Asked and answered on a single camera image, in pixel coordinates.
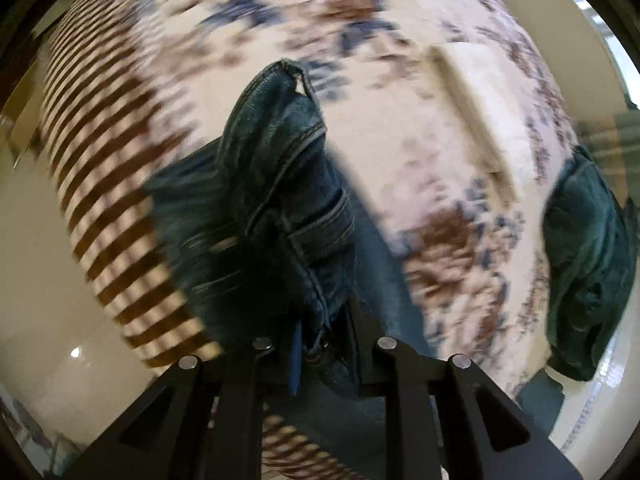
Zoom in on dark teal folded garment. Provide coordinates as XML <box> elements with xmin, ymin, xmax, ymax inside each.
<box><xmin>516</xmin><ymin>145</ymin><xmax>640</xmax><ymax>434</ymax></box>

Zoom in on grey-green window curtain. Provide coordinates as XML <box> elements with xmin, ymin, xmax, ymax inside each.
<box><xmin>578</xmin><ymin>110</ymin><xmax>639</xmax><ymax>174</ymax></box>

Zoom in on floral fleece bed blanket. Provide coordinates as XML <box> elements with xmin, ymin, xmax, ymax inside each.
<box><xmin>40</xmin><ymin>0</ymin><xmax>575</xmax><ymax>479</ymax></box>

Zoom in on dark blue denim jeans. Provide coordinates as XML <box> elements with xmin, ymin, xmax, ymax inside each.
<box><xmin>145</xmin><ymin>60</ymin><xmax>431</xmax><ymax>479</ymax></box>

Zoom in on cream folded cloth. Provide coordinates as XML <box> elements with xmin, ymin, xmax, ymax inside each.
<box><xmin>432</xmin><ymin>42</ymin><xmax>535</xmax><ymax>204</ymax></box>

